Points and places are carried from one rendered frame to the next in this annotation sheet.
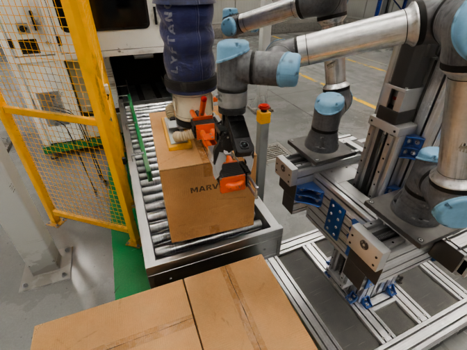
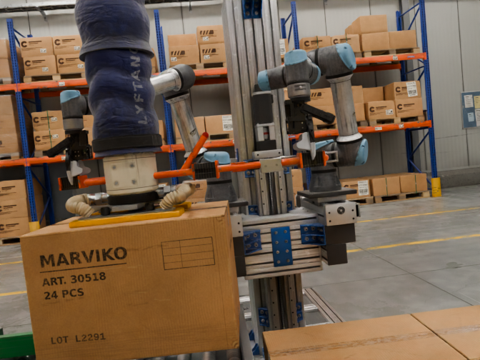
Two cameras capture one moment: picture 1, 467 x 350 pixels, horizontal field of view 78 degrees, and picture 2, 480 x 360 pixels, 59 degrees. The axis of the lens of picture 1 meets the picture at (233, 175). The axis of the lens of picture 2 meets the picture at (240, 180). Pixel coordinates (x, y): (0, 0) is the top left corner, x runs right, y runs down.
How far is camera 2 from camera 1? 158 cm
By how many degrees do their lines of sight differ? 74
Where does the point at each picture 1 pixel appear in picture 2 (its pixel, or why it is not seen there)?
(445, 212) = (363, 151)
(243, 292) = (313, 344)
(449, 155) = (350, 121)
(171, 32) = (136, 78)
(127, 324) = not seen: outside the picture
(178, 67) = (147, 117)
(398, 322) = not seen: hidden behind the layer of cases
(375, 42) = not seen: hidden behind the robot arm
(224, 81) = (306, 73)
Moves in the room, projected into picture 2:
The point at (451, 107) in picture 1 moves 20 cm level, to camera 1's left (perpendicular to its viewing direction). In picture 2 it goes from (344, 95) to (341, 89)
